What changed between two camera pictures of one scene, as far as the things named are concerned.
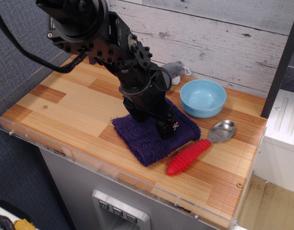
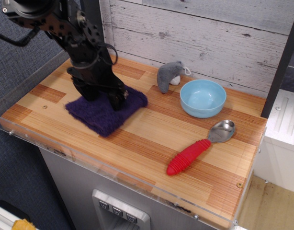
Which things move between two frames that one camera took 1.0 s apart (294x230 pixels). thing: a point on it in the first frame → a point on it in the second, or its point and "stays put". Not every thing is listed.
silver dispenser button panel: x=113 y=212 stays put
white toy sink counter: x=278 y=158 stays put
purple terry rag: x=143 y=138 → x=100 y=115
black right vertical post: x=283 y=65 stays put
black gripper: x=145 y=90 → x=92 y=73
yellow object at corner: x=23 y=224 stays put
